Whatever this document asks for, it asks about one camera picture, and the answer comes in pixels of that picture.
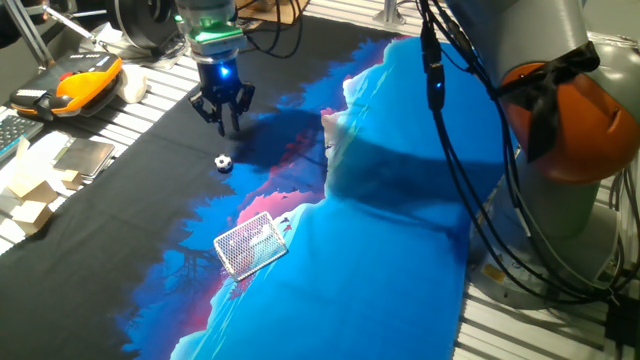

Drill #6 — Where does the printed forest landscape cloth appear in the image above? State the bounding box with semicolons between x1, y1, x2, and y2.
0;14;511;360

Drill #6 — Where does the black computer keyboard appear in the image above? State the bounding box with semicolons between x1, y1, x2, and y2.
0;113;45;161

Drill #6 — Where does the aluminium frame post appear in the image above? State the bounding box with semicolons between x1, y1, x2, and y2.
372;0;406;26
0;0;56;71

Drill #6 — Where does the flat brown cardboard sheet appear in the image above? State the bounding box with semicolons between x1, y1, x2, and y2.
234;0;311;25

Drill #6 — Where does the small wooden block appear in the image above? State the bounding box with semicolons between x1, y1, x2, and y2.
59;169;84;192

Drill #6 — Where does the white paper sheet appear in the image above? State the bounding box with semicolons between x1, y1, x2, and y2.
0;132;76;201

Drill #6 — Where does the white mesh toy goal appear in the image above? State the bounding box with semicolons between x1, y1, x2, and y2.
213;211;289;283

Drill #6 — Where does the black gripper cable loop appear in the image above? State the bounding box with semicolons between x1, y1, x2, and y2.
234;0;306;61

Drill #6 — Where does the black round drum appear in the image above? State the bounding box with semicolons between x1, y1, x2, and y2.
104;0;179;51

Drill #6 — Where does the grey flat metal plate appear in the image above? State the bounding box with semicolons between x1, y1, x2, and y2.
52;138;117;179

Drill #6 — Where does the black strap on arm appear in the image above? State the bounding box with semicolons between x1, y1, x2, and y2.
492;42;601;164

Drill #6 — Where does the wrist camera mount plate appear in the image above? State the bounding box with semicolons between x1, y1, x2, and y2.
188;23;249;64

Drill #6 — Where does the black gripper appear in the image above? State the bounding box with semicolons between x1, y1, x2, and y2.
188;53;257;137

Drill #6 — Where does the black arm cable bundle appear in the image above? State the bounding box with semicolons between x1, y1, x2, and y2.
418;0;640;306

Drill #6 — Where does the orange black teach pendant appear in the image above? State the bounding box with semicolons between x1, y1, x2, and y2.
8;51;124;121

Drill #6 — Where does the wooden cube block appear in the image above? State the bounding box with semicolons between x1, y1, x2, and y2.
7;179;59;204
9;199;54;236

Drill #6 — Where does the white rounded plastic object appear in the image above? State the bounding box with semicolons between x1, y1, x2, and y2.
117;64;149;104

